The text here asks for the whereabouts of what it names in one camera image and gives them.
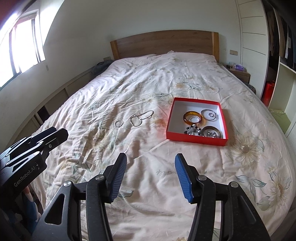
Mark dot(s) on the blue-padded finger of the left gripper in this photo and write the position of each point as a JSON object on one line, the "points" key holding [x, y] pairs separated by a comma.
{"points": [[52, 141]]}

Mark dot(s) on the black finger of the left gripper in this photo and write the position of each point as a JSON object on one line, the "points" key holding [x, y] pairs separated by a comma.
{"points": [[36, 138]]}

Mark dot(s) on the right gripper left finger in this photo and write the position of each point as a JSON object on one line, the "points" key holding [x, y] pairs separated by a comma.
{"points": [[114, 177]]}

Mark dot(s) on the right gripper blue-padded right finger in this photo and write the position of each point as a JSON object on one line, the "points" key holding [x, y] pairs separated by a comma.
{"points": [[187, 178]]}

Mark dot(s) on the amber tortoiseshell bangle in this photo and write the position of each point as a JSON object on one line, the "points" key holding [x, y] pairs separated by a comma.
{"points": [[192, 117]]}

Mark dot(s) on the thin silver bangle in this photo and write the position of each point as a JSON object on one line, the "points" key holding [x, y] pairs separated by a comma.
{"points": [[209, 115]]}

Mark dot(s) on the red jewelry box white interior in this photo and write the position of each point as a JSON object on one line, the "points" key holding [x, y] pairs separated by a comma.
{"points": [[178, 130]]}

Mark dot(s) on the left gloved hand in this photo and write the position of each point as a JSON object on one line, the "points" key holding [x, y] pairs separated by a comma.
{"points": [[31, 214]]}

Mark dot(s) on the dark brown bangle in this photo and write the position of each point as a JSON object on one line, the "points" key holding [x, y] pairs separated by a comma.
{"points": [[211, 132]]}

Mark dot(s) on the floral cream bedspread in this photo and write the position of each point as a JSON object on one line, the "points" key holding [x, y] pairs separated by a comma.
{"points": [[126, 109]]}

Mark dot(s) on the bright window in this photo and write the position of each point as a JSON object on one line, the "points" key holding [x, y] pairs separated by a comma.
{"points": [[22, 47]]}

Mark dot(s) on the wooden nightstand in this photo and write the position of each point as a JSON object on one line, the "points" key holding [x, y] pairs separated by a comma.
{"points": [[242, 75]]}

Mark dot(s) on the red bag in wardrobe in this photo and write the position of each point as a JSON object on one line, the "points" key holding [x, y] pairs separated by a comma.
{"points": [[267, 93]]}

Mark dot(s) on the wooden headboard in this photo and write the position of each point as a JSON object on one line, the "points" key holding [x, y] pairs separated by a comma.
{"points": [[161, 42]]}

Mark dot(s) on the white open wardrobe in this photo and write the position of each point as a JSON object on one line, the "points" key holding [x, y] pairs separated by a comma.
{"points": [[267, 34]]}

